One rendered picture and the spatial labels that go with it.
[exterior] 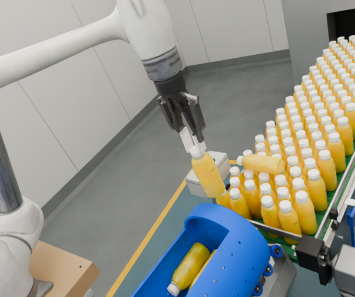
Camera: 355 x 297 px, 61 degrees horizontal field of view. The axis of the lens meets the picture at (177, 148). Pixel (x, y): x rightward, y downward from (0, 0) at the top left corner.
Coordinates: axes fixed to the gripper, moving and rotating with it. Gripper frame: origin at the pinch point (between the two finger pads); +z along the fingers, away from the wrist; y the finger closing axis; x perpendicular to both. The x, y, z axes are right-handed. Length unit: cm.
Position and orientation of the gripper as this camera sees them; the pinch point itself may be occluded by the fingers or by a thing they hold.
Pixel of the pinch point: (192, 141)
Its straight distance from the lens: 84.7
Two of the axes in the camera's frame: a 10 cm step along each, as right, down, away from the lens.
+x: 5.9, -6.0, 5.4
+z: 3.4, 7.9, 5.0
